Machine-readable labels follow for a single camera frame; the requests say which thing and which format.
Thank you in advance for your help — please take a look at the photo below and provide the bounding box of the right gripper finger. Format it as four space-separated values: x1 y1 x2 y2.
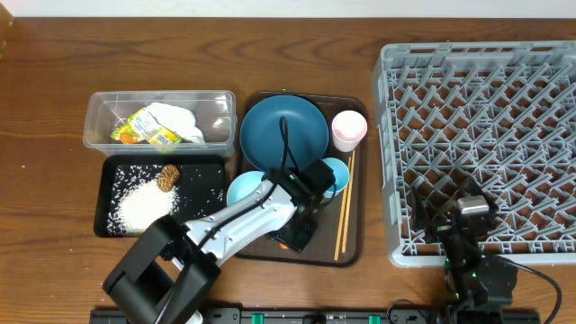
468 177 498 212
410 186 428 230

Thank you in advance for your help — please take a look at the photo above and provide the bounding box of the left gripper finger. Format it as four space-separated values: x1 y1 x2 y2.
265 224 299 248
292 217 318 252

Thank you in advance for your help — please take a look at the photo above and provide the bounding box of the light blue rice bowl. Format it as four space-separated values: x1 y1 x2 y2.
226 171 265 206

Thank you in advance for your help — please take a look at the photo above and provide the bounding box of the brown textured food piece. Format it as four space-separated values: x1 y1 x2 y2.
157 165 180 193

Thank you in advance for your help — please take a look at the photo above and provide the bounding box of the white napkin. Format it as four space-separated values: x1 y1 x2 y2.
146 103 204 144

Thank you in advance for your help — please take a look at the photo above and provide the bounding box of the yellow green snack wrapper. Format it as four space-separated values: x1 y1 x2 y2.
111 108 183 145

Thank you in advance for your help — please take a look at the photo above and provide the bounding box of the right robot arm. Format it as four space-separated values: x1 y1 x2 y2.
410 178 518 323

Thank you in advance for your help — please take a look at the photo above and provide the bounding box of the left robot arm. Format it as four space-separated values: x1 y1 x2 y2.
103 161 335 323

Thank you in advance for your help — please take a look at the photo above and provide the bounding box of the grey dishwasher rack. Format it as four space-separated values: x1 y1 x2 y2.
373 40 575 267

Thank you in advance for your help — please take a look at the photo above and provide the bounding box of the wooden chopstick left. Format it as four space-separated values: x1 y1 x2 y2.
334 157 352 261

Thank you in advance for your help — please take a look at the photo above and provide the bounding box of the light blue cup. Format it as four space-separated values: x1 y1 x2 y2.
323 157 350 199

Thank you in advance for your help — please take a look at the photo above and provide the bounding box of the brown serving tray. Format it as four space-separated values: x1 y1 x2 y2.
223 91 369 268

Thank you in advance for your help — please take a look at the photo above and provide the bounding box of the dark blue plate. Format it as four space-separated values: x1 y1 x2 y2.
239 94 329 172

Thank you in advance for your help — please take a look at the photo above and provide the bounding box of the pink cup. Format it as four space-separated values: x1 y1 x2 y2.
331 110 368 152

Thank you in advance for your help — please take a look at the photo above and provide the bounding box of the clear plastic bin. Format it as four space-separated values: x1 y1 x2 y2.
84 90 237 158

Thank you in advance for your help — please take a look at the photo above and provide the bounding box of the white rice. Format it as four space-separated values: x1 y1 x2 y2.
106 164 224 238

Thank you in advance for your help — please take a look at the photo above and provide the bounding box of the black tray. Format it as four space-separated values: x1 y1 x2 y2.
94 155 225 238

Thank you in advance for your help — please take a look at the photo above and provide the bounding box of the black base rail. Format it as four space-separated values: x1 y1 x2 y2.
89 308 541 324

